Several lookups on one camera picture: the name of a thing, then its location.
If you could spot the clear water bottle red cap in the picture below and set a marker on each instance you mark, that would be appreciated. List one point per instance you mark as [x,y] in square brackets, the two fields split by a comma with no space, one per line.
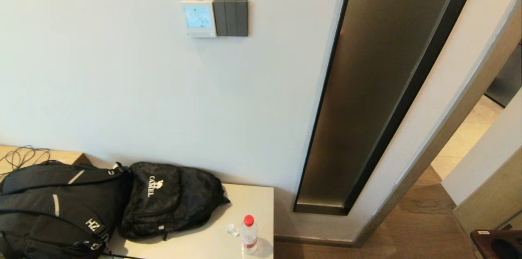
[248,235]

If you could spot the grey wall light switch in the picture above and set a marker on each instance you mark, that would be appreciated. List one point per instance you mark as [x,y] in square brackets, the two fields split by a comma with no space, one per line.
[231,18]

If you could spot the dark grey cabinet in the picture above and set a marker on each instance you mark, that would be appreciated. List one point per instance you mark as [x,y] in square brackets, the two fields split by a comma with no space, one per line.
[509,81]

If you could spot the large black backpack grey stripes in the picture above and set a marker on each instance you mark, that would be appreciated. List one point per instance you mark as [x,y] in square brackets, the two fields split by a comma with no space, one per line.
[61,210]

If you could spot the black Camel logo backpack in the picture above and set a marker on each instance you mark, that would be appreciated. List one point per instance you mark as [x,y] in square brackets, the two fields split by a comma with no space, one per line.
[171,202]

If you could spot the white wall thermostat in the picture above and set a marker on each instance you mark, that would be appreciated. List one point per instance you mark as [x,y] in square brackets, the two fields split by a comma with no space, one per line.
[198,18]

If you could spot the crumpled clear plastic wrapper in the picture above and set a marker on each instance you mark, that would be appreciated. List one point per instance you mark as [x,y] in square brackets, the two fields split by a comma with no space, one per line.
[233,230]

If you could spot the beige door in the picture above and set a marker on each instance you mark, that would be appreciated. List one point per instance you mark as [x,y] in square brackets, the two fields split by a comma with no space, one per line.
[489,161]

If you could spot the grey-brown door frame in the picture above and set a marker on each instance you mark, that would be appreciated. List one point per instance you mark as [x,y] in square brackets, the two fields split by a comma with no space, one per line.
[448,128]

